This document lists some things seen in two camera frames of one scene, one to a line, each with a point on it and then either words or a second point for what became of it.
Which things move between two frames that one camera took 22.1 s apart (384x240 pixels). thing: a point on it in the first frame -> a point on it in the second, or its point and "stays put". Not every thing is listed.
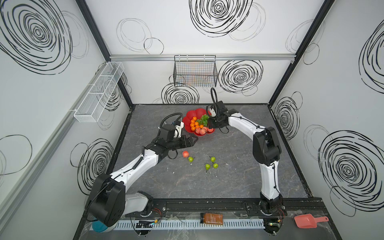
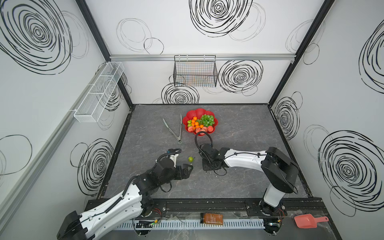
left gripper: [183, 141] -> [182, 172]
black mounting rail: [238, 210] stays put
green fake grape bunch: [203, 120] stays put
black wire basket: [195, 71] stays put
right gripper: [214, 120] -> [208, 163]
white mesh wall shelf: [97, 96] stays put
